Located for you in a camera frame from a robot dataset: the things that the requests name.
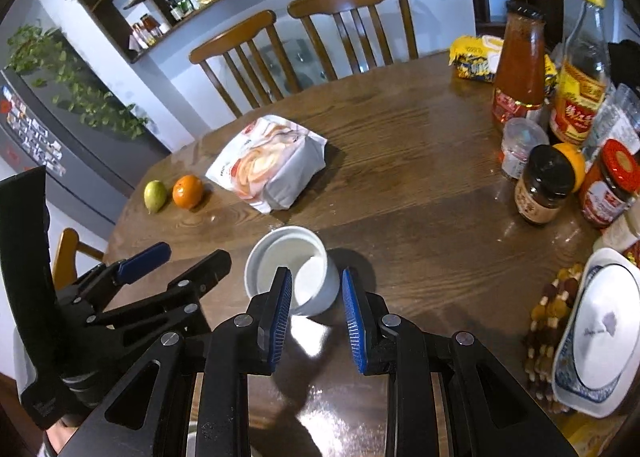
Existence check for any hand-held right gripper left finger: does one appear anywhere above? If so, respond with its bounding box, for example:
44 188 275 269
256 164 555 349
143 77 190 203
55 266 294 457

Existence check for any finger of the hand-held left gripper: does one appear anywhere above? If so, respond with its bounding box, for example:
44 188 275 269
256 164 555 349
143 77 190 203
55 242 172 308
87 249 233 325

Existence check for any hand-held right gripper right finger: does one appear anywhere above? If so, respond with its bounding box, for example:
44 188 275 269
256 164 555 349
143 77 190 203
341 267 581 457

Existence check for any small white ramekin bowl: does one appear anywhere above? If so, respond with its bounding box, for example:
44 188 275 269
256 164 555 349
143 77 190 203
244 225 342 316

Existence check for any blue patterned white plate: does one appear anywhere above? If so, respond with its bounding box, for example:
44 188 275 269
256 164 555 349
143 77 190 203
550 247 640 419

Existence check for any person's left forearm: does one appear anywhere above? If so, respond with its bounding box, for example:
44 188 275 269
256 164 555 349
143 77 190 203
37 424 78 457

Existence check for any green pear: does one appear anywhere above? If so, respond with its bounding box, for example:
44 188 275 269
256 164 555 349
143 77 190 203
143 180 167 214

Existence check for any orange fruit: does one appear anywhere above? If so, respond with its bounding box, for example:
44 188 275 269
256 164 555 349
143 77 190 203
172 174 205 210

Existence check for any grey refrigerator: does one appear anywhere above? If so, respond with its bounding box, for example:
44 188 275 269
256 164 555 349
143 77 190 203
0 29 173 240

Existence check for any group of fridge magnets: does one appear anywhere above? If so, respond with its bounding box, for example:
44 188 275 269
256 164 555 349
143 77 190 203
0 84 68 178

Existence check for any white bread snack bag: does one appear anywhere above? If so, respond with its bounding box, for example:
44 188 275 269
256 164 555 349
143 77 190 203
205 114 328 212

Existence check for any trailing green plant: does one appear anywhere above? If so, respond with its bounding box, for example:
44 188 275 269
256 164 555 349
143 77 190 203
6 24 151 140

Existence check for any wooden bead trivet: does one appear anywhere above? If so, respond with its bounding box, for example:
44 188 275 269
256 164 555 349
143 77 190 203
522 262 586 413

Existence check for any cluster of small sauce bottles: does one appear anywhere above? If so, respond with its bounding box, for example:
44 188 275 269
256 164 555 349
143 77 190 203
131 14 171 50

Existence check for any dark lidded brown jar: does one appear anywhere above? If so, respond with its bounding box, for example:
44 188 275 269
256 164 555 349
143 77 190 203
515 144 576 226

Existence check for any clear plastic lidded cup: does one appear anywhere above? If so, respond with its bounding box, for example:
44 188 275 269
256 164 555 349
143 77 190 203
501 118 550 181

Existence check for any yellow round lid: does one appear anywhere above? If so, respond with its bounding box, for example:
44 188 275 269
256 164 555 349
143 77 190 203
552 142 587 194

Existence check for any red lidded sauce jar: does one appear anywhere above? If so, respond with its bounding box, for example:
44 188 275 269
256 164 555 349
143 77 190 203
580 138 640 229

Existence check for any yellow snack packet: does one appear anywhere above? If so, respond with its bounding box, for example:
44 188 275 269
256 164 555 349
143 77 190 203
449 34 558 98

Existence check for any red sauce bottle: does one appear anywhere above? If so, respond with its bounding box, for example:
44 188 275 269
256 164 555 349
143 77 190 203
491 1 547 132

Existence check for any yellow capped vinegar bottle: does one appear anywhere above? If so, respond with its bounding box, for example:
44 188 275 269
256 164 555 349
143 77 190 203
549 0 613 146

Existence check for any clear plastic packet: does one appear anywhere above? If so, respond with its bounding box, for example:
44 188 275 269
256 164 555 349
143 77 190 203
582 84 640 158

